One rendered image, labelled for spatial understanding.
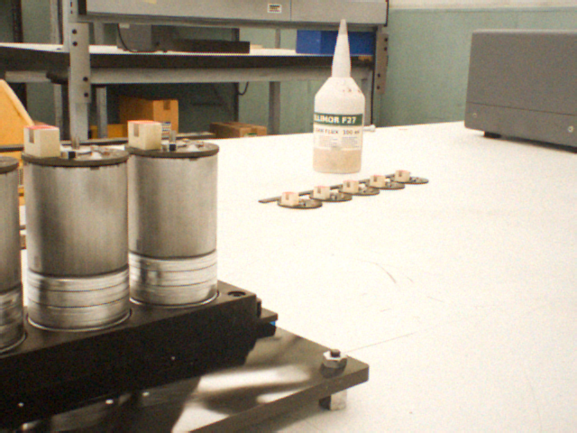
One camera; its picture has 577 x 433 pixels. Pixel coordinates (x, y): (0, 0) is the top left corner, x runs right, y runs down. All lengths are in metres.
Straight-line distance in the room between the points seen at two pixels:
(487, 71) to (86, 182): 0.63
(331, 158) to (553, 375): 0.34
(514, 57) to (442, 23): 5.41
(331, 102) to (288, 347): 0.36
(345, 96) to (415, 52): 5.77
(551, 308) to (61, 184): 0.18
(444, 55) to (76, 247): 5.97
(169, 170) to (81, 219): 0.03
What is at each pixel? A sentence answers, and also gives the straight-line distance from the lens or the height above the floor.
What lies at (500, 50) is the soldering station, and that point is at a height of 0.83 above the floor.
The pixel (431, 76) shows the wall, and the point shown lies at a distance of 6.23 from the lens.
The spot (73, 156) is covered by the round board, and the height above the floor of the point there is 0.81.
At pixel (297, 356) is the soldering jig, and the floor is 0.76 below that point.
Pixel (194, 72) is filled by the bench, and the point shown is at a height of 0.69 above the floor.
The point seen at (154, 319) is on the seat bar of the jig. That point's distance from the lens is 0.22.
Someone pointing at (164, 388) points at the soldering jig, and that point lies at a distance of 0.21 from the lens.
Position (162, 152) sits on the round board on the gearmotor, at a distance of 0.22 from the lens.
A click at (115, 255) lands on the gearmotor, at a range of 0.21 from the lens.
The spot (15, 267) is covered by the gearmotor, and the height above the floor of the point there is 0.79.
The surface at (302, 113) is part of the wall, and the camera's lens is 6.04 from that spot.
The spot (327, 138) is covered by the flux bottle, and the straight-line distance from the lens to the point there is 0.57.
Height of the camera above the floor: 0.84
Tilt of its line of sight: 13 degrees down
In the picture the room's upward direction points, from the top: 2 degrees clockwise
